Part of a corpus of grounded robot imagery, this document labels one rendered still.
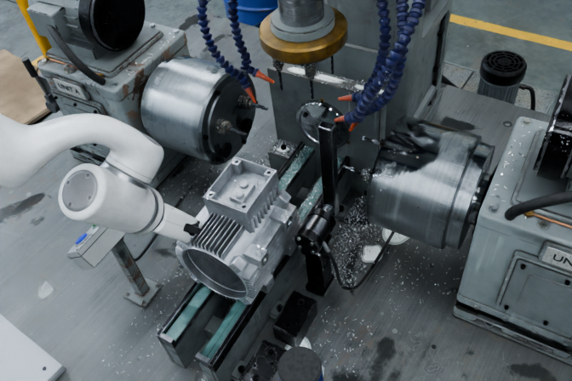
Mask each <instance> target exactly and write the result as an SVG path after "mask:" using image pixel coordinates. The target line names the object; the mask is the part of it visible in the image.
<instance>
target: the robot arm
mask: <svg viewBox="0 0 572 381"><path fill-rule="evenodd" d="M85 144H100V145H104V146H106V147H108V148H110V153H109V155H108V156H107V158H106V159H105V161H104V162H103V163H102V164H101V165H100V166H97V165H94V164H91V163H84V164H81V165H78V166H76V167H75V168H73V169H72V170H71V171H70V172H68V174H67V175H66V176H65V178H63V180H62V182H61V185H60V189H59V195H58V199H59V204H60V209H61V211H62V212H63V214H64V215H65V216H66V217H68V218H70V219H73V220H76V221H80V222H84V223H88V224H92V225H98V226H101V227H105V228H108V229H112V230H118V231H121V232H125V233H129V234H133V235H137V236H141V235H145V234H147V233H149V232H151V231H152V232H155V233H158V234H160V235H163V236H167V237H170V238H173V239H175V240H179V241H182V242H189V241H190V240H191V236H195V234H197V235H199V234H200V232H201V229H200V228H199V224H200V221H198V220H197V219H195V218H193V217H192V216H191V215H189V214H187V213H184V212H182V211H180V210H179V209H177V208H174V207H172V206H170V205H168V204H166V203H164V202H163V199H162V197H161V196H160V194H159V193H158V192H157V191H156V190H155V189H153V188H151V187H150V186H149V184H150V183H151V182H152V179H153V178H154V176H155V174H156V173H157V171H158V169H159V167H160V166H161V164H162V161H163V157H164V152H163V148H162V146H161V145H160V144H159V143H158V142H157V141H155V140H154V139H152V138H150V137H149V136H147V135H145V134H143V133H142V132H141V131H139V130H137V129H135V128H133V127H131V126H129V125H128V124H126V123H124V122H121V121H119V120H117V119H115V118H112V117H108V116H104V115H100V114H90V113H85V114H73V115H68V116H63V117H58V118H55V119H52V120H49V121H47V122H41V123H39V124H34V125H25V124H21V123H19V122H16V121H14V120H12V119H10V118H8V117H6V116H4V115H2V114H0V186H2V187H6V188H17V187H20V186H22V185H24V184H25V183H26V182H28V181H29V180H30V179H31V178H32V177H33V176H34V175H36V174H37V173H38V172H39V171H40V170H41V169H42V168H43V167H44V166H46V165H47V164H48V163H49V162H50V161H51V160H53V159H54V158H55V157H57V156H58V155H59V154H61V153H62V152H64V151H67V150H69V149H71V148H72V147H75V146H78V145H85Z"/></svg>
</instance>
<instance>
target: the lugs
mask: <svg viewBox="0 0 572 381"><path fill-rule="evenodd" d="M276 197H277V201H278V202H279V203H280V204H281V206H284V205H286V204H288V202H289V200H290V199H291V195H290V194H289V193H288V192H287V191H286V190H281V191H279V194H278V195H276ZM191 239H192V238H191ZM190 241H191V240H190ZM176 244H177V245H178V246H179V247H180V248H182V249H183V250H184V249H186V248H188V247H189V245H190V244H191V243H190V242H182V241H179V240H178V241H177V242H176ZM228 265H229V266H230V267H231V268H232V269H233V270H234V271H235V272H236V273H239V272H242V271H243V269H244V268H245V266H246V265H247V262H246V261H245V260H244V259H242V258H241V257H240V256H239V255H238V256H234V257H233V258H232V260H231V262H230V263H229V264H228ZM190 277H191V278H192V279H193V280H194V281H195V282H196V283H200V281H199V280H198V279H197V278H196V277H195V276H194V275H193V274H191V275H190ZM239 300H240V301H241V302H242V303H244V304H245V305H247V304H252V303H253V301H254V299H251V298H248V297H247V298H244V299H239Z"/></svg>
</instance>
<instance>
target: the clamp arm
mask: <svg viewBox="0 0 572 381"><path fill-rule="evenodd" d="M317 130H318V142H319V153H320V165H321V177H322V189H323V208H329V207H330V208H329V211H332V210H333V211H332V215H334V216H336V214H337V213H338V212H339V188H338V167H337V144H336V126H335V124H333V123H329V122H325V121H321V122H320V124H319V125H318V127H317ZM325 206H326V207H325Z"/></svg>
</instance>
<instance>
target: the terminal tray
mask: <svg viewBox="0 0 572 381"><path fill-rule="evenodd" d="M245 174H246V175H245ZM235 177H237V178H238V179H237V178H235ZM242 177H243V179H242ZM235 180H236V181H237V183H235ZM249 182H250V183H249ZM252 182H253V184H252ZM256 182H257V183H258V185H259V186H258V185H257V184H256ZM234 183H235V184H234ZM261 185H263V186H261ZM230 187H231V188H230ZM229 189H230V191H229ZM221 192H222V193H223V194H222V193H221ZM278 194H279V186H278V177H277V170H275V169H272V168H268V167H265V166H262V165H260V164H257V163H254V162H250V161H247V160H244V159H242V158H239V157H236V156H235V157H234V158H233V159H232V161H231V162H230V163H229V165H228V166H227V167H226V169H225V170H224V171H223V172H222V173H221V175H220V176H219V177H218V179H217V180H216V181H215V182H214V183H213V184H212V185H211V187H210V188H209V189H208V191H207V192H206V193H205V194H204V196H203V200H204V203H205V206H206V208H207V210H208V212H209V216H210V214H211V213H214V215H215V213H217V216H218V215H219V214H220V216H222V215H224V216H225V218H226V216H227V217H228V219H230V218H232V222H233V221H234V220H236V222H237V223H238V222H240V225H241V226H242V225H244V228H245V230H246V231H247V232H249V233H250V234H251V233H252V232H253V233H255V228H259V226H258V224H259V223H260V224H261V223H262V222H261V219H264V218H265V214H268V212H267V210H271V205H272V206H273V205H274V203H273V202H276V201H277V197H276V195H278ZM225 196H226V198H225ZM220 197H222V198H223V199H220ZM253 197H254V198H253ZM248 199H249V200H248ZM229 200H230V201H229ZM245 202H246V203H245ZM240 203H241V206H240ZM236 204H237V205H236ZM234 205H236V206H237V208H236V207H235V206H234ZM239 206H240V207H239Z"/></svg>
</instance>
